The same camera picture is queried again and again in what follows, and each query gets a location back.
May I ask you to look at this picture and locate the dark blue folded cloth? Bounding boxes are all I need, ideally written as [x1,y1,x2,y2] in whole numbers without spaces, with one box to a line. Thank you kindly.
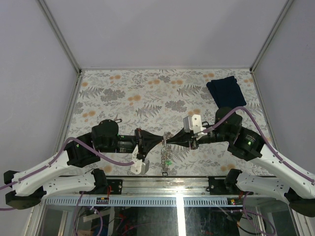
[206,76,247,109]

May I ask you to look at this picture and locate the metal base rail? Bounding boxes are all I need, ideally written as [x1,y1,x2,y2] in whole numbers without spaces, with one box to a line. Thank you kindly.
[107,176,231,197]

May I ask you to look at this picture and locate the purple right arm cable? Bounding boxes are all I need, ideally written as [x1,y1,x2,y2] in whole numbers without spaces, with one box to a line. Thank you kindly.
[203,106,315,185]

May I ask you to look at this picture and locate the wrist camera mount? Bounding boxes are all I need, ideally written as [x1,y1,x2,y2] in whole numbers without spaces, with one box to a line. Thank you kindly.
[183,114,206,136]
[130,145,150,175]

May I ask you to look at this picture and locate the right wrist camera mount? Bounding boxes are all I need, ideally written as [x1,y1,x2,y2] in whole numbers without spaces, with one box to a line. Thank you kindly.
[183,114,206,136]

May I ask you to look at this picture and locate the large metal keyring disc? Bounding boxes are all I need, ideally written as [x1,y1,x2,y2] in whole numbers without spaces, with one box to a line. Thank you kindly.
[160,132,173,173]

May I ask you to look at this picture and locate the white slotted cable duct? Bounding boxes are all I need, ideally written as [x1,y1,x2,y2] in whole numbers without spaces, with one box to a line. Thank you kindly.
[45,196,242,207]

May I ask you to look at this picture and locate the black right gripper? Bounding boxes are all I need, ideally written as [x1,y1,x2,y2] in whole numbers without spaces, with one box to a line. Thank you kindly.
[166,124,232,149]

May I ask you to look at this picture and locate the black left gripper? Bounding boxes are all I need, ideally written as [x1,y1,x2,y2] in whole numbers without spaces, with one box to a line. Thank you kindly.
[100,129,165,160]

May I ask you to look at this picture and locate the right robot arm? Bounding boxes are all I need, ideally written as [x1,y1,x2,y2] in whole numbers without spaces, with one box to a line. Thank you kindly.
[166,107,315,217]

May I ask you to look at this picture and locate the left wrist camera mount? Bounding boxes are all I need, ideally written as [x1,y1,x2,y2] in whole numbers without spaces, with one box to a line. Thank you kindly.
[130,145,150,175]

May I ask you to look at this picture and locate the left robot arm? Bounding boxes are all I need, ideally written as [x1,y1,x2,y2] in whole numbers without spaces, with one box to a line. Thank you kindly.
[1,119,163,210]

